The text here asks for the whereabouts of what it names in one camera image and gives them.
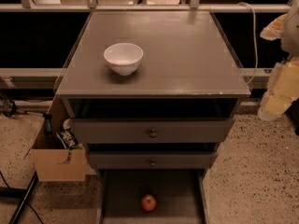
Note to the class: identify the metal rail frame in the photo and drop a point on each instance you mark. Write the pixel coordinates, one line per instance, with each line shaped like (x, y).
(48, 43)

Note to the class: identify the grey drawer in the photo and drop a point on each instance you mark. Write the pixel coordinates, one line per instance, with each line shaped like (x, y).
(151, 160)
(179, 194)
(96, 131)

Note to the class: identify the dark blue bottle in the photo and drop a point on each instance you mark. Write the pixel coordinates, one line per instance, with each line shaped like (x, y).
(47, 124)

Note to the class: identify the grey top drawer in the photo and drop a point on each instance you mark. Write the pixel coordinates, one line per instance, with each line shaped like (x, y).
(96, 131)

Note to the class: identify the grey drawer cabinet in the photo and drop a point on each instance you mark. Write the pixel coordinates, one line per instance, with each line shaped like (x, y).
(151, 95)

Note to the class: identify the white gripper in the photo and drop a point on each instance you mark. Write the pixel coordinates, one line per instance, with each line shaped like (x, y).
(291, 36)

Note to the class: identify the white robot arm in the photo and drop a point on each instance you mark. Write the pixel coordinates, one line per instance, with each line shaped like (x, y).
(290, 34)

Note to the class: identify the grey bottom drawer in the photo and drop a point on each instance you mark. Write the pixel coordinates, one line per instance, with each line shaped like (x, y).
(179, 194)

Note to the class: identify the dark snack packet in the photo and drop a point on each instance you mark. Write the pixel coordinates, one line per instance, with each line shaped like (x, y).
(67, 138)

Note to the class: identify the red apple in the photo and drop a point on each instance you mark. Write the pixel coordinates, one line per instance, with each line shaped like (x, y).
(148, 202)

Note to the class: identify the white ceramic bowl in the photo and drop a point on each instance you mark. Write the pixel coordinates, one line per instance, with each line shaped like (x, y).
(123, 58)

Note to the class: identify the grey middle drawer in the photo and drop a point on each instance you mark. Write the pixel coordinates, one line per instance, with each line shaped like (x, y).
(151, 160)

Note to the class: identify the cardboard box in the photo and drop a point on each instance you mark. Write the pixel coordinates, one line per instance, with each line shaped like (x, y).
(54, 162)

